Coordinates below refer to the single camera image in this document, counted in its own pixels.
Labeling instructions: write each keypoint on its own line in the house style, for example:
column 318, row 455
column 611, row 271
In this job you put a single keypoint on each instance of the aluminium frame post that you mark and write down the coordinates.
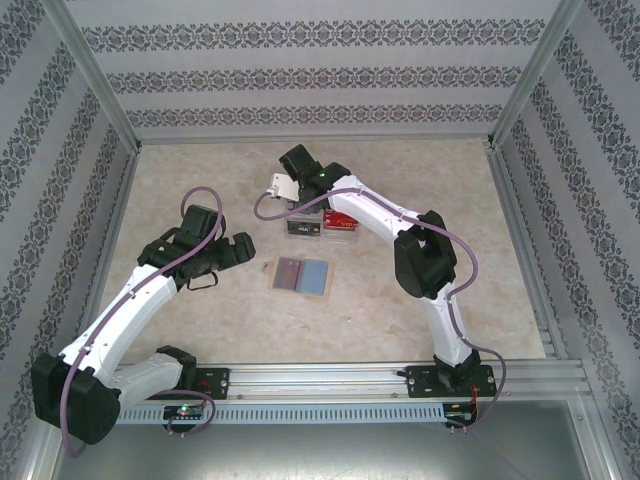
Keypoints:
column 535, row 75
column 95, row 80

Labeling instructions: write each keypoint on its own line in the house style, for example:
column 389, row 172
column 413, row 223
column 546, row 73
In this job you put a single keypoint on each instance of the black credit card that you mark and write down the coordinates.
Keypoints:
column 304, row 228

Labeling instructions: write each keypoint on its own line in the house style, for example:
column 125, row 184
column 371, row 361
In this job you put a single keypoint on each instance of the clear acrylic card stand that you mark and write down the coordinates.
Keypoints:
column 345, row 237

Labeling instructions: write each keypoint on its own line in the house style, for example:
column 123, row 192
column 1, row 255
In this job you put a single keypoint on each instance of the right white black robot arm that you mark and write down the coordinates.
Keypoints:
column 425, row 260

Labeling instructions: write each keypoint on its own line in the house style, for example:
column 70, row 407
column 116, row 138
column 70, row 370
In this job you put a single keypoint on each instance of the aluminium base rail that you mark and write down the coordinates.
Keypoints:
column 320, row 380

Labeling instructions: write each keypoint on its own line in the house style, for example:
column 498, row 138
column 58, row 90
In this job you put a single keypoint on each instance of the black mounting plate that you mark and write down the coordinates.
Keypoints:
column 220, row 382
column 417, row 382

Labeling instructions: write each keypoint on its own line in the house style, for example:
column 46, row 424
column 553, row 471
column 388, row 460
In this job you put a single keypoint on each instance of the grey metal panel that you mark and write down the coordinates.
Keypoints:
column 320, row 455

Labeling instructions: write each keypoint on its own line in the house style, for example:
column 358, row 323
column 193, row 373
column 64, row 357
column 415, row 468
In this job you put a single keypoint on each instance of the dark red card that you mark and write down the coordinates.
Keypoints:
column 288, row 275

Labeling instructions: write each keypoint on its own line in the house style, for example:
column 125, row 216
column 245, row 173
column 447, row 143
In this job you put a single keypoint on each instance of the aluminium side rail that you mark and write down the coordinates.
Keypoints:
column 510, row 200
column 122, row 195

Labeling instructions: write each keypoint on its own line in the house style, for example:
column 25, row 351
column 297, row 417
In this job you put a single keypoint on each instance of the small circuit board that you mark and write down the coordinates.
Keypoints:
column 185, row 412
column 460, row 415

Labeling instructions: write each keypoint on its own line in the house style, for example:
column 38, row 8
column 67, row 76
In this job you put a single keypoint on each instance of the red VIP card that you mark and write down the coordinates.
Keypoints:
column 340, row 223

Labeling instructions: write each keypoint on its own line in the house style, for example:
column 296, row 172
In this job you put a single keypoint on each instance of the left small circuit board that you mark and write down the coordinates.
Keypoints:
column 185, row 412

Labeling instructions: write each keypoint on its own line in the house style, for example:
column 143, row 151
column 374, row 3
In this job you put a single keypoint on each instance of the right small circuit board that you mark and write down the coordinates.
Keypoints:
column 460, row 415

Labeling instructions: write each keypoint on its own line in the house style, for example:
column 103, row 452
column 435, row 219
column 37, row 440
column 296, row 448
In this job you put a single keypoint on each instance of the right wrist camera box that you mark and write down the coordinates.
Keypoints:
column 285, row 185

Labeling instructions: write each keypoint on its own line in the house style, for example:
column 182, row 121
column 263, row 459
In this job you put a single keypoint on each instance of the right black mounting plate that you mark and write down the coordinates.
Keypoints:
column 417, row 382

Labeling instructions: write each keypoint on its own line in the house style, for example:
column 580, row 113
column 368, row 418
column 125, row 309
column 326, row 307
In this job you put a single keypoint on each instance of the beige leather card holder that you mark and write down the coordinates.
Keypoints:
column 315, row 277

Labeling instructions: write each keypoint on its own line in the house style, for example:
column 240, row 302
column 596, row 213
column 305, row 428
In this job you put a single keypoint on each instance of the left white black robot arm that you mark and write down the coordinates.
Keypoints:
column 140, row 295

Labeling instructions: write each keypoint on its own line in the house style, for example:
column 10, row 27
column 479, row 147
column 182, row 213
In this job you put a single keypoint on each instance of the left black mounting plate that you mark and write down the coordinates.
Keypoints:
column 220, row 382

